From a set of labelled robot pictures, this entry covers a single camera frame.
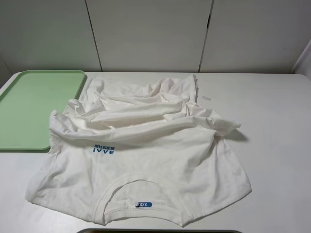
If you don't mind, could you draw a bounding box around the white short sleeve t-shirt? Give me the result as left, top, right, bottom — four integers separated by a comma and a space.
25, 75, 251, 226

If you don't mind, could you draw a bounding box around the green plastic tray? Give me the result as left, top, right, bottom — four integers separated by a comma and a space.
0, 70, 86, 152

